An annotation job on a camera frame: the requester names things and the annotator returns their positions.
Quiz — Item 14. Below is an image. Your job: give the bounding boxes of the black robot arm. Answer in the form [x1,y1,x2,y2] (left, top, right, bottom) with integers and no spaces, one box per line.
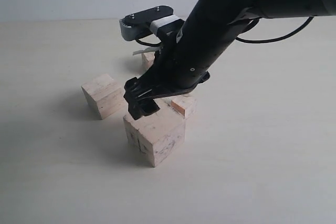
[120,0,335,120]

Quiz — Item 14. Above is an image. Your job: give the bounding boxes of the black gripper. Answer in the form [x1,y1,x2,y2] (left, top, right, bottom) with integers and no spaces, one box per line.
[124,49,210,120]

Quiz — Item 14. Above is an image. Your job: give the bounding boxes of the smallest wooden cube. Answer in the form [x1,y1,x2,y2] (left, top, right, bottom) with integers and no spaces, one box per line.
[171,95,197,119]

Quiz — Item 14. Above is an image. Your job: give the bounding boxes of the second largest wooden cube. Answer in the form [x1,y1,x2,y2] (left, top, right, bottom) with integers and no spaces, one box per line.
[81,73,125,120]

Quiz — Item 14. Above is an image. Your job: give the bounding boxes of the third largest wooden cube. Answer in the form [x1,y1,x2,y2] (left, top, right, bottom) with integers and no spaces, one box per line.
[141,52,155,71]

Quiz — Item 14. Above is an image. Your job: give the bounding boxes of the black cable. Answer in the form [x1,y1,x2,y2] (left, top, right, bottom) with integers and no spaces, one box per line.
[235,16,315,44]

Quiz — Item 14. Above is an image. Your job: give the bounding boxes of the white zip tie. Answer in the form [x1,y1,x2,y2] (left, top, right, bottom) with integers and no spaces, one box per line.
[132,47,160,56]

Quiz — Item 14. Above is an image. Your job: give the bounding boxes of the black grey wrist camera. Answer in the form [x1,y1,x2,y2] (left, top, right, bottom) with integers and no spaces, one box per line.
[119,5,184,42]

